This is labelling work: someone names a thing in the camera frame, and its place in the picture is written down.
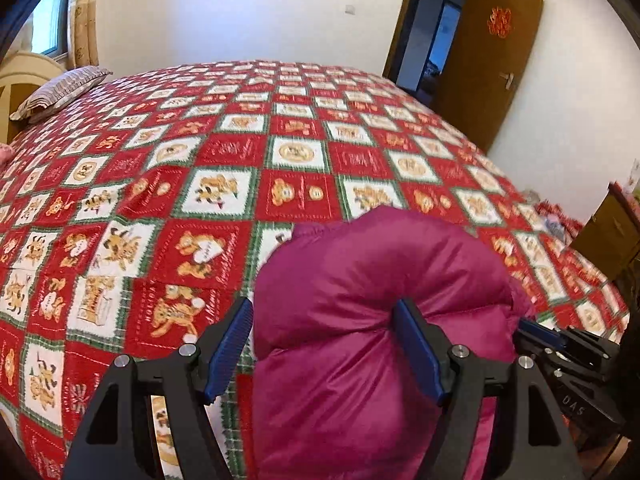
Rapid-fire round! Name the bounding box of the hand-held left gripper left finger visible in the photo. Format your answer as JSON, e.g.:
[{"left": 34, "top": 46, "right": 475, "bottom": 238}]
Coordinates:
[{"left": 62, "top": 296, "right": 255, "bottom": 480}]

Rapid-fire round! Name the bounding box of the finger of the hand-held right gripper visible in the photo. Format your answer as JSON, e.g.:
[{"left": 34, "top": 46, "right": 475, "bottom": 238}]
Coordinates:
[{"left": 516, "top": 317, "right": 571, "bottom": 354}]

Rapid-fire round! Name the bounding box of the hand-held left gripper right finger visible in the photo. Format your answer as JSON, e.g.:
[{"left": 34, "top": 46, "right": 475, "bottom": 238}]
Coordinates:
[{"left": 394, "top": 298, "right": 586, "bottom": 480}]

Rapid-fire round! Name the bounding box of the magenta puffer jacket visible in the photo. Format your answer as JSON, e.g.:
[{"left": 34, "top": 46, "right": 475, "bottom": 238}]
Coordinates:
[{"left": 250, "top": 205, "right": 538, "bottom": 480}]

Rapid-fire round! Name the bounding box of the wooden cabinet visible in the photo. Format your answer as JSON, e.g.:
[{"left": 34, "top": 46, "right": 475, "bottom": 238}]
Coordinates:
[{"left": 569, "top": 181, "right": 640, "bottom": 282}]

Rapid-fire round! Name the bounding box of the red printed bedspread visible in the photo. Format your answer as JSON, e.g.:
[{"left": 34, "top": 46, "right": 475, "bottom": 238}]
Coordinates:
[{"left": 0, "top": 60, "right": 633, "bottom": 480}]

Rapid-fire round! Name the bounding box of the brown wooden door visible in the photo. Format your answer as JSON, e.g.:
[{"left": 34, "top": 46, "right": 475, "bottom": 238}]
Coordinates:
[{"left": 432, "top": 0, "right": 545, "bottom": 154}]

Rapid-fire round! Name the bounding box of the striped pillow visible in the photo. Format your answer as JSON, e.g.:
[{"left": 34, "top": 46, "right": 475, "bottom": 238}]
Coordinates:
[{"left": 9, "top": 65, "right": 114, "bottom": 125}]

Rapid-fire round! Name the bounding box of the red paper door decoration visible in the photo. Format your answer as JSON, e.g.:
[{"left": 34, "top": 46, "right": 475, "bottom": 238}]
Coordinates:
[{"left": 487, "top": 6, "right": 511, "bottom": 39}]

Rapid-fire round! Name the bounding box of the cream headboard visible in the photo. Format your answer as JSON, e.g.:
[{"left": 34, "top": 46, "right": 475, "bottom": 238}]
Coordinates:
[{"left": 0, "top": 52, "right": 67, "bottom": 149}]

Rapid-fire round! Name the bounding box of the beige curtain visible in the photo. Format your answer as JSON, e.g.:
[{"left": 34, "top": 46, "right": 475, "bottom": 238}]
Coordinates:
[{"left": 66, "top": 0, "right": 102, "bottom": 69}]

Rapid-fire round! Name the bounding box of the window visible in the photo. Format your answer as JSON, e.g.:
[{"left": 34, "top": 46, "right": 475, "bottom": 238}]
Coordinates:
[{"left": 29, "top": 0, "right": 74, "bottom": 59}]

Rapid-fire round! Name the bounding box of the dark wooden door frame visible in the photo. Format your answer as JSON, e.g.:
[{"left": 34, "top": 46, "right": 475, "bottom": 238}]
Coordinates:
[{"left": 382, "top": 0, "right": 489, "bottom": 107}]

